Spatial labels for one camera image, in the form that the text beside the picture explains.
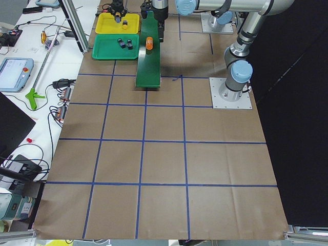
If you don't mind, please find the aluminium frame post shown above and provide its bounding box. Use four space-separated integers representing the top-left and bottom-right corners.
59 0 89 53

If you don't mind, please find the green push button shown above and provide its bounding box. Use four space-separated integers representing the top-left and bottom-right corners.
127 39 133 50
117 38 126 49

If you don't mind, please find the yellow push button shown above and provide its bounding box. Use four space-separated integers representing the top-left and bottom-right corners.
114 12 121 23
122 20 128 30

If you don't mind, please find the green plastic tray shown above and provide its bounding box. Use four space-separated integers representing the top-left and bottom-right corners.
92 34 139 60

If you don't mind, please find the teach pendant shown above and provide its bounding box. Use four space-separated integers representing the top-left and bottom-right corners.
1 57 34 92

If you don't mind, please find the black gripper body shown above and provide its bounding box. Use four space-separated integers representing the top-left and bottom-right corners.
107 0 128 15
140 0 169 26

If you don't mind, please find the green conveyor belt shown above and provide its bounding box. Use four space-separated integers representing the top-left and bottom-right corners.
135 11 161 88

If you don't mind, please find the orange cylinder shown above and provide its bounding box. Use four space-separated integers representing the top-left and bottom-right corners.
146 36 154 50

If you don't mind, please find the relay module with wires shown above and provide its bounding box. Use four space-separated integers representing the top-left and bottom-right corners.
49 78 76 126

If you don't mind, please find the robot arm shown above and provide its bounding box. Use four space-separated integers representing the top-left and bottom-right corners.
175 0 293 102

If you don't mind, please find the yellow plastic tray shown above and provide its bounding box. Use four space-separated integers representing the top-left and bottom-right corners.
95 13 140 34

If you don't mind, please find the green reach grabber tool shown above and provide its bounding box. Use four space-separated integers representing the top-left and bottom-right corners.
25 26 60 111

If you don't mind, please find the black power adapter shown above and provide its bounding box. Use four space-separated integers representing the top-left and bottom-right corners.
64 31 75 38

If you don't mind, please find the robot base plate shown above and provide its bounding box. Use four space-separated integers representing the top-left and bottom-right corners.
209 77 253 110

